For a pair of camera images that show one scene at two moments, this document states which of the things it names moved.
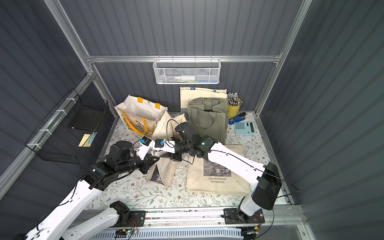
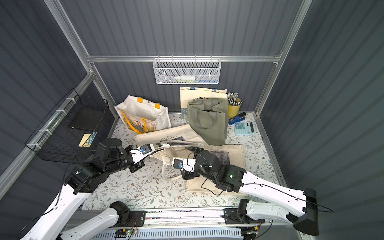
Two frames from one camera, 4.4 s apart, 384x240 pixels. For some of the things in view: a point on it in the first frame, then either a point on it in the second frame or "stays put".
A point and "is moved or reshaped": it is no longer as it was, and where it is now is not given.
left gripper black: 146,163 → 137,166
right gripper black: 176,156 → 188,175
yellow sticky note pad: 85,140 stays put
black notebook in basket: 86,119 stays put
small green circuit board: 122,233 stays put
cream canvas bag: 163,129 is moved or reshaped
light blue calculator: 244,127 stays put
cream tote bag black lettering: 189,94 stays put
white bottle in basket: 189,78 stays put
